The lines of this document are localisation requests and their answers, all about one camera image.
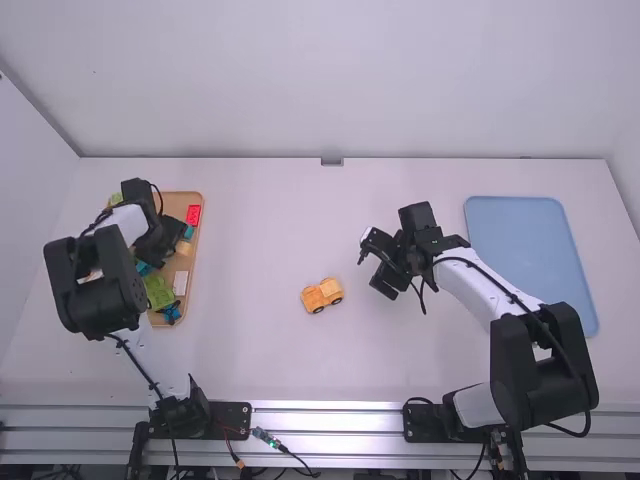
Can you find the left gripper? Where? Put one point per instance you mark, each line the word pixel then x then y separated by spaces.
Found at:
pixel 165 237

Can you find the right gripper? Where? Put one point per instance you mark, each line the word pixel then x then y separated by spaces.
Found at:
pixel 407 260

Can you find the yellow toy car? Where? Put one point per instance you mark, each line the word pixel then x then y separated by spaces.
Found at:
pixel 320 297

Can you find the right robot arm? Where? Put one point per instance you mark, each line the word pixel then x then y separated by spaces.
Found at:
pixel 540 360

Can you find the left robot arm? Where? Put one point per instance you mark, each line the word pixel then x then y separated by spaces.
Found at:
pixel 95 290

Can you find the tan tray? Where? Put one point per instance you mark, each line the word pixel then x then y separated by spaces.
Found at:
pixel 172 205

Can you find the red toy brick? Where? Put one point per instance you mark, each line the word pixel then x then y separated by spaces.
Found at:
pixel 194 215

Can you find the green toy brick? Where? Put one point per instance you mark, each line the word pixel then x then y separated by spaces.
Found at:
pixel 116 198
pixel 158 291

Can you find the blue and black toy brick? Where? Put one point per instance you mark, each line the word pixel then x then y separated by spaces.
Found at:
pixel 170 312

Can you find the blue mat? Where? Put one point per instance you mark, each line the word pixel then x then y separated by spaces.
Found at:
pixel 525 250

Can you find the silver rails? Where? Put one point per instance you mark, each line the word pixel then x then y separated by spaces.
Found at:
pixel 325 430

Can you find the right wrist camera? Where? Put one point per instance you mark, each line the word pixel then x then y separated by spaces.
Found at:
pixel 371 235

